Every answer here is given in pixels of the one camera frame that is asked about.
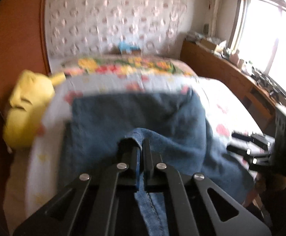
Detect person's dark clothing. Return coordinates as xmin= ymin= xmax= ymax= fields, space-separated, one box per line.
xmin=258 ymin=174 xmax=286 ymax=236

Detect floral blanket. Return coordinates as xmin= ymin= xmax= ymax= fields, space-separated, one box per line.
xmin=61 ymin=55 xmax=197 ymax=79

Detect window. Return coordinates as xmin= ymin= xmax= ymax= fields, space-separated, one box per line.
xmin=229 ymin=0 xmax=286 ymax=104

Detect yellow plush toy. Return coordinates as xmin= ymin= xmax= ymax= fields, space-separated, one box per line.
xmin=3 ymin=69 xmax=66 ymax=149

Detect blue denim pants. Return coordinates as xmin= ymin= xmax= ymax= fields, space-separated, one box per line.
xmin=59 ymin=87 xmax=254 ymax=236

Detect flat cardboard box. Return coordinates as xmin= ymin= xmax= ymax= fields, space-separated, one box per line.
xmin=200 ymin=38 xmax=219 ymax=51

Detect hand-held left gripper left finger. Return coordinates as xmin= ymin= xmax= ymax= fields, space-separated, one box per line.
xmin=13 ymin=138 xmax=142 ymax=236

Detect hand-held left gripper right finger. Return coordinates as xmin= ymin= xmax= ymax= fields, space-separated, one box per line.
xmin=142 ymin=138 xmax=272 ymax=236

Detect wooden sideboard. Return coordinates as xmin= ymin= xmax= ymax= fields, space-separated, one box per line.
xmin=180 ymin=39 xmax=286 ymax=131

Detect white circle-patterned curtain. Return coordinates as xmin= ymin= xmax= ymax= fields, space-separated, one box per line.
xmin=45 ymin=0 xmax=207 ymax=59

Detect small cardboard box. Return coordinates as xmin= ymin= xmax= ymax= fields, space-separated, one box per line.
xmin=120 ymin=47 xmax=142 ymax=56

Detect white floral bed sheet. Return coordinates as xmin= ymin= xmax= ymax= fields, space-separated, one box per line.
xmin=25 ymin=74 xmax=269 ymax=217

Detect beige window curtain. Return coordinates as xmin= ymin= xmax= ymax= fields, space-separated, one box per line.
xmin=205 ymin=0 xmax=222 ymax=37

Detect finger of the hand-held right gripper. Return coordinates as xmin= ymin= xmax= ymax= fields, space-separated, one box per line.
xmin=227 ymin=145 xmax=273 ymax=172
xmin=231 ymin=132 xmax=271 ymax=150

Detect blue plastic bag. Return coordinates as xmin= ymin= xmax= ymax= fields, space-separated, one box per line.
xmin=118 ymin=42 xmax=133 ymax=51

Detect clutter of small items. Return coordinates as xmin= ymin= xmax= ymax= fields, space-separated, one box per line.
xmin=186 ymin=31 xmax=286 ymax=104

